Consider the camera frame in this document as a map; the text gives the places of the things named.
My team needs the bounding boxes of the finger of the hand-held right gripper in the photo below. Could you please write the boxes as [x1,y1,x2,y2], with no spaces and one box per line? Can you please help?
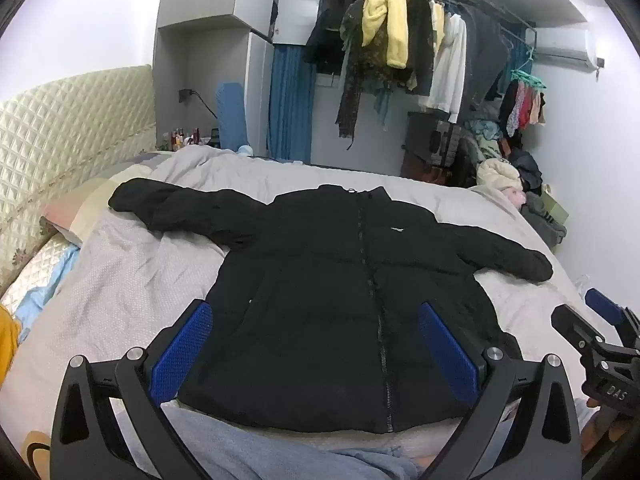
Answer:
[584,287,640,348]
[550,304,613,358]

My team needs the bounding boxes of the light blue hanging garment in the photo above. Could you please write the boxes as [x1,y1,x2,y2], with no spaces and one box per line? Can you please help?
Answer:
[372,89,396,131]

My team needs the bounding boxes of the green clothes hangers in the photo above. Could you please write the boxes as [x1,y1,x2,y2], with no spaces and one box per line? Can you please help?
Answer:
[510,47,547,88]

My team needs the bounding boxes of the dark patterned garment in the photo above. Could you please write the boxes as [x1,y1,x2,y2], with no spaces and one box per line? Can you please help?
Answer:
[336,5,418,138]

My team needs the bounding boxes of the yellow cloth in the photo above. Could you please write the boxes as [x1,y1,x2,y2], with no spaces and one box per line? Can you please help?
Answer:
[0,305,23,386]

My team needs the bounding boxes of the light grey bed blanket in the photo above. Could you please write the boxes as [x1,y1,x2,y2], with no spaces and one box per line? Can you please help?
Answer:
[10,145,626,480]

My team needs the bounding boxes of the black suitcase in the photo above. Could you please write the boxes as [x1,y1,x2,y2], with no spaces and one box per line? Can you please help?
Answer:
[400,110,463,186]

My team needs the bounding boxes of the black wall charger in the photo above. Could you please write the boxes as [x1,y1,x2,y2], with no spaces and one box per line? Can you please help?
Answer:
[178,88,218,126]

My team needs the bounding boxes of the yellow hoodie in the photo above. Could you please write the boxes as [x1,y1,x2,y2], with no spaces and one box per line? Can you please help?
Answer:
[361,0,413,68]

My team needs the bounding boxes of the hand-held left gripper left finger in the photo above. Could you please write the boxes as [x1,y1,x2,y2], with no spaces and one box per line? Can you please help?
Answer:
[50,300,216,480]

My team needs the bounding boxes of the light blue cloth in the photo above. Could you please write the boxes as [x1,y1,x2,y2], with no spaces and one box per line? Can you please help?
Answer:
[15,245,81,331]

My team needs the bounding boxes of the green box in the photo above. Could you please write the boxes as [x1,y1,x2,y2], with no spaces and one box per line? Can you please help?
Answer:
[542,185,569,226]

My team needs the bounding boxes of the pile of clothes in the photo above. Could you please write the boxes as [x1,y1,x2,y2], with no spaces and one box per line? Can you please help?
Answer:
[460,117,568,251]

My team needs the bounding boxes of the grey wardrobe cabinet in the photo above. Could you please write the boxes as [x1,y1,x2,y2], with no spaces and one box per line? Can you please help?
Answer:
[152,0,326,161]

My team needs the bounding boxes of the black puffer jacket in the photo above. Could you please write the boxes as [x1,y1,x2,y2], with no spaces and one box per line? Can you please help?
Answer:
[108,177,554,435]

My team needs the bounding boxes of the hanging small laundry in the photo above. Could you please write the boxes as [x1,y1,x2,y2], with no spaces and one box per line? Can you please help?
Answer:
[497,80,547,136]

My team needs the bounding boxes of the blue curtain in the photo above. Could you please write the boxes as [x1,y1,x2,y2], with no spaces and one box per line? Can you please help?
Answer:
[267,44,318,163]

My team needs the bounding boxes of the dark navy hanging garments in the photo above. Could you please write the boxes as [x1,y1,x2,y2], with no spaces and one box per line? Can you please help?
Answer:
[457,2,511,111]

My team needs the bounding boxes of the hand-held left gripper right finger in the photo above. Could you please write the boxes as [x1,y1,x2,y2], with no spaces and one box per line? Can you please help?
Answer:
[417,301,583,480]

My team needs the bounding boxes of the white air conditioner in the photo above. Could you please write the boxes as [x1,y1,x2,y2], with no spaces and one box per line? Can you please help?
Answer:
[525,27,601,72]

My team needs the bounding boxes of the row of small bottles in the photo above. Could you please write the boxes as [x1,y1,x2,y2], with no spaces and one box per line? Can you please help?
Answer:
[157,127,203,151]

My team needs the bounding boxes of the cream quilted headboard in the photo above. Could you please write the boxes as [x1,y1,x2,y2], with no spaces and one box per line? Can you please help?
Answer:
[0,64,157,301]

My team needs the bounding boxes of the pink and beige pillow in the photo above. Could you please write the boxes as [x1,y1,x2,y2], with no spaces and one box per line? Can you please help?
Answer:
[42,152,166,246]

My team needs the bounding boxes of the person's right hand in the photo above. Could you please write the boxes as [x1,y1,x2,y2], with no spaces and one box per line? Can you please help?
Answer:
[582,395,618,456]

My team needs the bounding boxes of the black hanging garment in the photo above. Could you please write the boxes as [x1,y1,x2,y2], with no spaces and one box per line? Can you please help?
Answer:
[407,0,436,96]

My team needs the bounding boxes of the white hoodie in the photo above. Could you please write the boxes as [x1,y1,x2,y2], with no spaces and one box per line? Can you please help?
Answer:
[417,2,468,123]

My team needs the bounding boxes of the cream quilted bed sheet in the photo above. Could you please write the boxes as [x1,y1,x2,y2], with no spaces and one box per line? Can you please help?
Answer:
[0,232,71,321]

